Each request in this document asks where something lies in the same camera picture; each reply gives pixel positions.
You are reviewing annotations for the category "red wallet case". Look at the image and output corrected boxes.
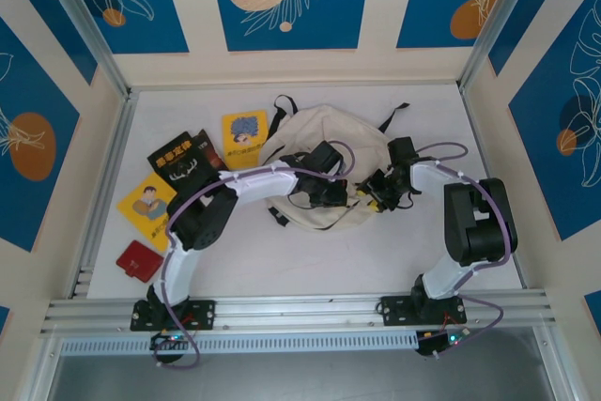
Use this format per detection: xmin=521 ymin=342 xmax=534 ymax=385
xmin=116 ymin=239 xmax=164 ymax=284

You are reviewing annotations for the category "aluminium right side rail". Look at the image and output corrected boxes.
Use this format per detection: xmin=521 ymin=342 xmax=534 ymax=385
xmin=457 ymin=84 xmax=530 ymax=289

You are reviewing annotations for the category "white slotted cable duct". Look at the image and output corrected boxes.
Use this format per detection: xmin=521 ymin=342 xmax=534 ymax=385
xmin=59 ymin=330 xmax=422 ymax=355

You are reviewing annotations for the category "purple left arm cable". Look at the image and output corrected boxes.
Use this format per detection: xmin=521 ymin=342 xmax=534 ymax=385
xmin=152 ymin=140 xmax=357 ymax=369

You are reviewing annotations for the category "aluminium right corner post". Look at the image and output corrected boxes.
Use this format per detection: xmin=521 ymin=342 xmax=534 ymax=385
xmin=459 ymin=0 xmax=539 ymax=92

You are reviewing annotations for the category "dark red book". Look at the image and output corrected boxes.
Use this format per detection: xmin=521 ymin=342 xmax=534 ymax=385
xmin=196 ymin=128 xmax=223 ymax=167

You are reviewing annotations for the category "black book with antlers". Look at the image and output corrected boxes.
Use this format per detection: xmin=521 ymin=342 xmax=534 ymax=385
xmin=146 ymin=131 xmax=224 ymax=191

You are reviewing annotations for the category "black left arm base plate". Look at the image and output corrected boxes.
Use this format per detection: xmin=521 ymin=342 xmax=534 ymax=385
xmin=130 ymin=299 xmax=217 ymax=332

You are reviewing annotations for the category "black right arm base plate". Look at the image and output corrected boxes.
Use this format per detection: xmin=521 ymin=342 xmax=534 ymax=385
xmin=380 ymin=295 xmax=469 ymax=327

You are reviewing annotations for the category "aluminium corner post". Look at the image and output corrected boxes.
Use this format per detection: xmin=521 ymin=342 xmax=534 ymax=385
xmin=35 ymin=0 xmax=131 ymax=97
xmin=459 ymin=0 xmax=539 ymax=92

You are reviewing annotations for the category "grey metal panel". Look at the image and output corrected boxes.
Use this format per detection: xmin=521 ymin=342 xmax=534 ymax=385
xmin=46 ymin=351 xmax=564 ymax=401

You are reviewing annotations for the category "aluminium left side rail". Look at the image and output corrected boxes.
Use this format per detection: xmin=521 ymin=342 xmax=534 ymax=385
xmin=69 ymin=90 xmax=140 ymax=299

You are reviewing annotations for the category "aluminium front rail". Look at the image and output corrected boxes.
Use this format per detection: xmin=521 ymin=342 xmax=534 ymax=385
xmin=39 ymin=290 xmax=558 ymax=336

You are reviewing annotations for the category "cream canvas backpack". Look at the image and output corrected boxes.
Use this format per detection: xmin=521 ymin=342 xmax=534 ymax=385
xmin=259 ymin=94 xmax=409 ymax=233

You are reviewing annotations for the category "aluminium left corner post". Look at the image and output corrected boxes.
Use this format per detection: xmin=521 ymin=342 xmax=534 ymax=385
xmin=35 ymin=0 xmax=131 ymax=97

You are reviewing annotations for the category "aluminium rail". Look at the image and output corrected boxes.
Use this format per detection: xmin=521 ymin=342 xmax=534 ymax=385
xmin=39 ymin=290 xmax=558 ymax=336
xmin=69 ymin=90 xmax=140 ymax=299
xmin=457 ymin=84 xmax=530 ymax=289

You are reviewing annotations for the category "yellow book with blue-haired figure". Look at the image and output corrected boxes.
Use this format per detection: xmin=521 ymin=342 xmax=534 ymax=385
xmin=221 ymin=109 xmax=270 ymax=171

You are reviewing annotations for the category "yellow book with hugging man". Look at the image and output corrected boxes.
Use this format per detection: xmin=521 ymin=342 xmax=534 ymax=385
xmin=116 ymin=171 xmax=178 ymax=253

